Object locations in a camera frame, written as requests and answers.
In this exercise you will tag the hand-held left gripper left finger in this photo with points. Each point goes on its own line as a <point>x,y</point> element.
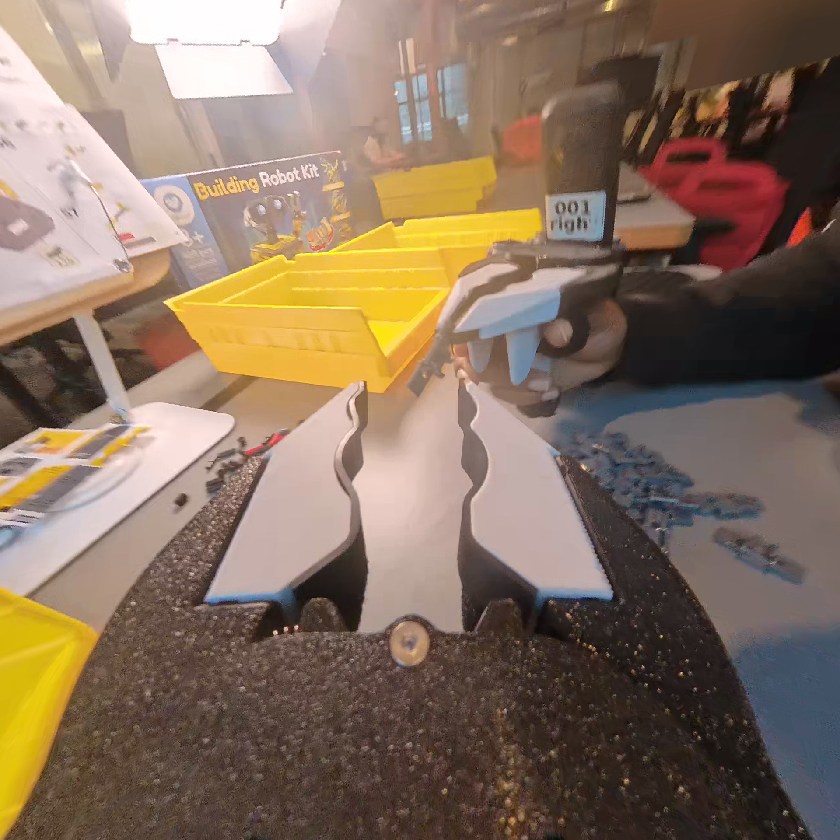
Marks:
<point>289,525</point>

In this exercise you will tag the white book stand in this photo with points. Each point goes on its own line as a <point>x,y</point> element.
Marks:
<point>131,472</point>

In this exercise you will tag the person's right hand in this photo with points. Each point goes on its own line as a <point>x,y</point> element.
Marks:
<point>604,341</point>

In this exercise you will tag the background window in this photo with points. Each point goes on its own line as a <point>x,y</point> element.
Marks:
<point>430,98</point>

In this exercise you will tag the grey desk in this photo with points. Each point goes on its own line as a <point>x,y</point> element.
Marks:
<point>722,446</point>

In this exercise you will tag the red plastic container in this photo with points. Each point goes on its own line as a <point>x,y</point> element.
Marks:
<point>715,197</point>

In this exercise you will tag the person's right forearm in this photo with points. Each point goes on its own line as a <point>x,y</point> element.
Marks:
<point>735,315</point>

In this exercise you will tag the bright studio light panel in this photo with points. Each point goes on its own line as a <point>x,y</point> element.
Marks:
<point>210,46</point>

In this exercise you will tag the blue toy kit box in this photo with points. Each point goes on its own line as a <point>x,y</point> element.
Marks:
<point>216,216</point>

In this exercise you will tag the yellow black sticker sheet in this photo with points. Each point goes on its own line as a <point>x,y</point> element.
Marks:
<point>59,466</point>

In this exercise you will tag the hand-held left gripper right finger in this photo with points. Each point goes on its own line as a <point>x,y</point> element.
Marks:
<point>531,525</point>

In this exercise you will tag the scatter of black red pins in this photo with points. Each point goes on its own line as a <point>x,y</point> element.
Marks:
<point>236,459</point>

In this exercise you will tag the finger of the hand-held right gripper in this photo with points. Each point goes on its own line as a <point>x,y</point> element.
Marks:
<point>476,275</point>
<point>518,305</point>

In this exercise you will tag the small grey track link cluster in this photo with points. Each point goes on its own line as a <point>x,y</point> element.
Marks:
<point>643,472</point>

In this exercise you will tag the toy building instruction booklet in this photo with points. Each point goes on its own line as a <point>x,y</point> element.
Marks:
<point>59,197</point>

